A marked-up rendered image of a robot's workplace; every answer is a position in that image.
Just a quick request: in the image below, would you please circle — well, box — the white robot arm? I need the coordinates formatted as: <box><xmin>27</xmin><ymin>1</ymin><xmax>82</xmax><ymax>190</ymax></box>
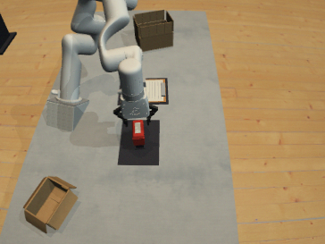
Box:
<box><xmin>52</xmin><ymin>0</ymin><xmax>146</xmax><ymax>103</ymax></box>

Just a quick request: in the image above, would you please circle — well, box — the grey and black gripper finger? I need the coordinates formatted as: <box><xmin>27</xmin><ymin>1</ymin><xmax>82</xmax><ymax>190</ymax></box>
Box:
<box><xmin>146</xmin><ymin>104</ymin><xmax>158</xmax><ymax>125</ymax></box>
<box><xmin>113</xmin><ymin>107</ymin><xmax>128</xmax><ymax>127</ymax></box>

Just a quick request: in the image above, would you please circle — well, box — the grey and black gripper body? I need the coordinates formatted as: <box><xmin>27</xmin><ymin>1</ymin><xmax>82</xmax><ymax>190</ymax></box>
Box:
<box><xmin>121</xmin><ymin>91</ymin><xmax>150</xmax><ymax>119</ymax></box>

